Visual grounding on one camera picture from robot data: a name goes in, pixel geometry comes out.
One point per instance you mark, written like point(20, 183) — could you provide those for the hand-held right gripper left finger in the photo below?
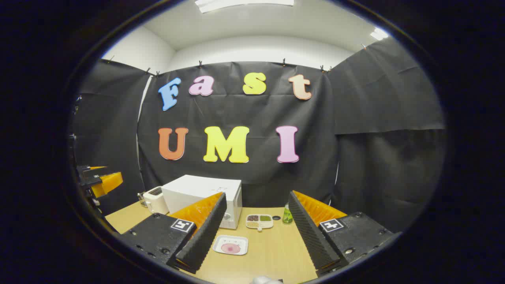
point(205, 236)

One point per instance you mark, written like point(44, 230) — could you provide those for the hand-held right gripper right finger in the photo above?
point(311, 236)

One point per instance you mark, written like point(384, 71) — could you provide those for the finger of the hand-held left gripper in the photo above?
point(88, 172)
point(110, 183)

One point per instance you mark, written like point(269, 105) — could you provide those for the white square plate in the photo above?
point(219, 241)

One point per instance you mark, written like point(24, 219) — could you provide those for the pink ham slice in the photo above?
point(230, 248)

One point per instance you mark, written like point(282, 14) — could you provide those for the white microwave oven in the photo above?
point(197, 187)

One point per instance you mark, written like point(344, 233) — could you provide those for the green drink bottle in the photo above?
point(287, 216)

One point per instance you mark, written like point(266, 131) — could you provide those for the white toaster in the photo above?
point(156, 201)

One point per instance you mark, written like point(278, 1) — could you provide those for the white divided bean dish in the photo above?
point(259, 223)

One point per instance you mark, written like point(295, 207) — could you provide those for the black backdrop cloth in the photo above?
point(256, 110)

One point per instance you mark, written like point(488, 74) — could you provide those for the small ceiling light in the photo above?
point(378, 34)

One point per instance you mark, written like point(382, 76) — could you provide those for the long ceiling light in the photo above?
point(236, 4)

